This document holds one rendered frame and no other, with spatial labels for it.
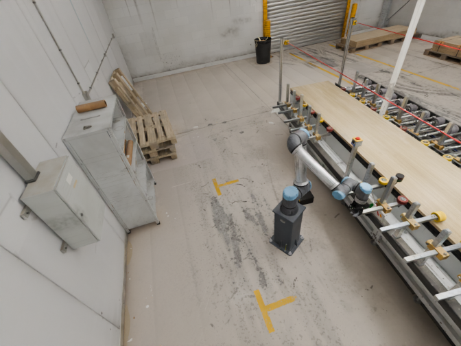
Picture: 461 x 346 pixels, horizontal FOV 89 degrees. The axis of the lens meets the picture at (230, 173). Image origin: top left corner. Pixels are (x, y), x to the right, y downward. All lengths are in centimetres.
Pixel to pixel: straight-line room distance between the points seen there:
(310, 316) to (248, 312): 59
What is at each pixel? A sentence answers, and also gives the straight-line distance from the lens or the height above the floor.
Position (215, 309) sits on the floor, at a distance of 276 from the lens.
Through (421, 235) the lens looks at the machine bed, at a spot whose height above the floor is 70.
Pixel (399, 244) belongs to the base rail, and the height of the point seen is 70.
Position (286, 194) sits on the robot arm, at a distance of 235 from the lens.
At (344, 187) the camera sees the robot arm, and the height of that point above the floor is 119.
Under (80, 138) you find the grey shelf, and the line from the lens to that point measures 266.
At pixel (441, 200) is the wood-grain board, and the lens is 269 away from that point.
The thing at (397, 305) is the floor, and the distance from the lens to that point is 301.
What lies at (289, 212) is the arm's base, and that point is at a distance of 248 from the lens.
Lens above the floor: 258
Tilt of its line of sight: 41 degrees down
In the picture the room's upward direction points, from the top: 8 degrees counter-clockwise
